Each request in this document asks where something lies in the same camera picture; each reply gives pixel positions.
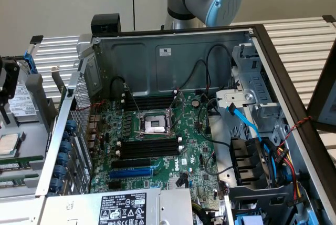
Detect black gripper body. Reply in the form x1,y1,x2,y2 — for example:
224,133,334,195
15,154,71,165
0,56,20,104

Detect RAM slot white latches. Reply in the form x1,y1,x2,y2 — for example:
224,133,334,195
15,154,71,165
121,90,178,101
121,99,174,107
117,137,183,147
115,145,184,156

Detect hard disk with white label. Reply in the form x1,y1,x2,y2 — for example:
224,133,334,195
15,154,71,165
7,60,39,125

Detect blue disk caddy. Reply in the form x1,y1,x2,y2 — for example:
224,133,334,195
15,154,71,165
15,49,38,75

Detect silver CPU chip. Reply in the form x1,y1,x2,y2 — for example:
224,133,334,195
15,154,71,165
0,132,22,157

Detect grey parts rack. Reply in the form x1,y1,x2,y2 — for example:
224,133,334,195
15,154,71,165
0,73,59,199

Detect blue card retention clip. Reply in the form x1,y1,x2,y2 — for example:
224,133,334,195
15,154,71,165
65,119,77,134
61,140,72,154
55,165,68,179
51,178,64,192
58,152,70,166

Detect black box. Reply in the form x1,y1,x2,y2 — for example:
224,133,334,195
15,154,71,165
90,14,122,36

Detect grey power supply with label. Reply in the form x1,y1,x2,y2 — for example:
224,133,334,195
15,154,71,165
39,188,195,225

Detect thin raised locking lever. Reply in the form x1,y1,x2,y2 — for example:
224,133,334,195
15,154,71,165
125,84,141,113

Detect long black expansion slot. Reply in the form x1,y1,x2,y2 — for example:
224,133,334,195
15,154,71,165
110,158,152,170

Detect blue expansion slot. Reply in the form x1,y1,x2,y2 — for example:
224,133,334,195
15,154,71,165
109,166,154,180

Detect flat lying locking lever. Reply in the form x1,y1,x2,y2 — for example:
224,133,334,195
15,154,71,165
133,129,173,136

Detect CPU socket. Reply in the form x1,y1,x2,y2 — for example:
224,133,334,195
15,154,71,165
134,111,176,138

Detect silver socket cover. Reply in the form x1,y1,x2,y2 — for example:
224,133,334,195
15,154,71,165
167,89,185,131

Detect open grey PC case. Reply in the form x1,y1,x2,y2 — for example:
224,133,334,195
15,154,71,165
35,24,336,225

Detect green Dell motherboard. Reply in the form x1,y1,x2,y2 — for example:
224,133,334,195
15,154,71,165
89,90,229,211

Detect silver metal disk bay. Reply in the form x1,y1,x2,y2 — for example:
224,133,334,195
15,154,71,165
215,43,289,157

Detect black fan shroud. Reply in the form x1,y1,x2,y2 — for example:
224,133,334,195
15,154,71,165
229,137,272,187

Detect dark framed side panel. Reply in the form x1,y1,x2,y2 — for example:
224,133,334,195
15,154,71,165
306,32,336,134

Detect graphics card with bracket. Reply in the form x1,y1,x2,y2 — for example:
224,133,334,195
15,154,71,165
50,66,68,110

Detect thin red wire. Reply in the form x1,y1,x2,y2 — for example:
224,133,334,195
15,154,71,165
75,99,108,113

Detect small black wire loop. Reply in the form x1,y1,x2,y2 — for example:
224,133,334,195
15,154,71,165
109,76,130,103

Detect low black wire arc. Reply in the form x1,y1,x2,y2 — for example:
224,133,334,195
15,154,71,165
179,59,208,90

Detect black wire plug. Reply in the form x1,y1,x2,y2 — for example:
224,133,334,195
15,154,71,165
175,172,188,188

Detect tall black wire loop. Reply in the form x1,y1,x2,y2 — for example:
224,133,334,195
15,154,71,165
205,44,234,90

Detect black motherboard power wire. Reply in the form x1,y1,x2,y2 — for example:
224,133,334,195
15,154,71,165
197,98,233,149

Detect thin black wire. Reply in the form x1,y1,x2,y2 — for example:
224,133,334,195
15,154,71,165
203,151,234,182

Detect blue SATA wire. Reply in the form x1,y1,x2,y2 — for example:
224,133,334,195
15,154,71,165
226,103,278,176

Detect dark grey front bracket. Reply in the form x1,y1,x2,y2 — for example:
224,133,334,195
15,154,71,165
225,182,312,225

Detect red yellow black wire bundle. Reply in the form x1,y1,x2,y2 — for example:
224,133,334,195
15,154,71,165
274,140,305,207

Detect red black twisted wire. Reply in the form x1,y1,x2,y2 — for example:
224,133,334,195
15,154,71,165
278,115,313,155

